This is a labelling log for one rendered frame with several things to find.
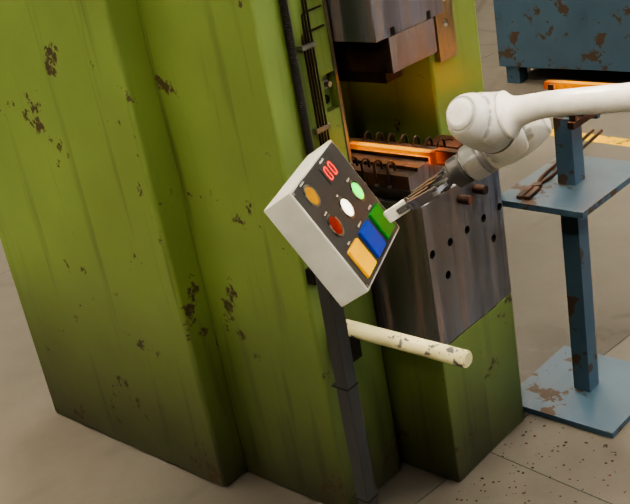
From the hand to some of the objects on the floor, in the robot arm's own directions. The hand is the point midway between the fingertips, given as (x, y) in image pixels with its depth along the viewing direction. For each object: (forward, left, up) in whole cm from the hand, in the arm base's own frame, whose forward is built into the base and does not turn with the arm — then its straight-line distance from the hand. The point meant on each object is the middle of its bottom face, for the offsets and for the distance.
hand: (398, 210), depth 245 cm
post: (+15, +12, -104) cm, 105 cm away
